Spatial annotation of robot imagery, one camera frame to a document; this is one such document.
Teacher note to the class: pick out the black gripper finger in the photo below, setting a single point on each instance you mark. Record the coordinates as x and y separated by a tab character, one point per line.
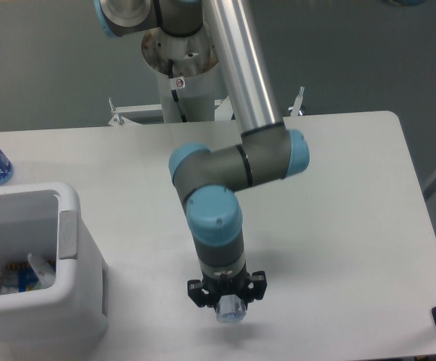
254	287
204	293

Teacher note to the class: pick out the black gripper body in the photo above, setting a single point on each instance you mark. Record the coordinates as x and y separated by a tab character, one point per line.
228	286

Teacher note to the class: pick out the crushed clear plastic bottle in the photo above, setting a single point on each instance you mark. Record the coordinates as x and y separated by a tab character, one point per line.
230	309

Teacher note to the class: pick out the white paper wrapper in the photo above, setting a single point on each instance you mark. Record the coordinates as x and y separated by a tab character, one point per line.
43	270

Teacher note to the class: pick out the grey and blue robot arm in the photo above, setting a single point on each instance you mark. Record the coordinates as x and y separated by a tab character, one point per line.
207	181

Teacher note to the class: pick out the white plastic trash can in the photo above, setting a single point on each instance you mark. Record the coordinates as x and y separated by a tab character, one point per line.
45	219

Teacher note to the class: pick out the blue and yellow snack packet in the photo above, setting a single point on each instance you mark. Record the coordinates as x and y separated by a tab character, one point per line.
19	277

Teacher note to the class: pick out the white bracket with bolt right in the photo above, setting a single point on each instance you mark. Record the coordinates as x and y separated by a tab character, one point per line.
297	109

